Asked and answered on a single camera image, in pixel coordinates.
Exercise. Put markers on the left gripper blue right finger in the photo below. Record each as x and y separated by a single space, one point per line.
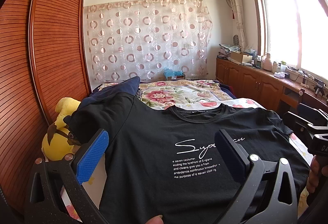
267 191

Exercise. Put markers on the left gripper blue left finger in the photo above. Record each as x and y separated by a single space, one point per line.
56 194

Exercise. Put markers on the black printed t-shirt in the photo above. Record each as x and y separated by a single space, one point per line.
166 162

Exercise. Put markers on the person's right hand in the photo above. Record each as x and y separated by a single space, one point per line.
315 172

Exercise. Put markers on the person's left hand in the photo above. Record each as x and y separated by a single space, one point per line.
156 220

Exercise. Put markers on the white strawberry flower sheet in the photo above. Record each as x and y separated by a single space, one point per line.
94 186

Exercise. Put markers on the wooden side cabinet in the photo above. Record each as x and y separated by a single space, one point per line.
280 95

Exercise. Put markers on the yellow plush toy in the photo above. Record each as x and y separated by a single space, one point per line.
56 143

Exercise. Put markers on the pink bottle on cabinet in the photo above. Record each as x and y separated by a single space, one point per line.
267 63

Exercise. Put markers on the cardboard box on cabinet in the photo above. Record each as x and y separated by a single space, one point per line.
241 57

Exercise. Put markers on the navy blue folded garment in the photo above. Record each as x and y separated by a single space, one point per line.
129 86

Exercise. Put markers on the wooden louvered wardrobe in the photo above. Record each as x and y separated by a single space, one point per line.
42 61

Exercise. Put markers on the floral peony bed blanket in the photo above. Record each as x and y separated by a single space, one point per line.
185 94

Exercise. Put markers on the beige window curtain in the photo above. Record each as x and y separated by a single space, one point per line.
238 12

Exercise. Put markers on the sheer circle pattern curtain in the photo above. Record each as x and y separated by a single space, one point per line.
145 37

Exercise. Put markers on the window with wooden frame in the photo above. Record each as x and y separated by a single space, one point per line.
294 32

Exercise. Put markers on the blue item box by wall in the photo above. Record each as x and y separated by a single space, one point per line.
170 74

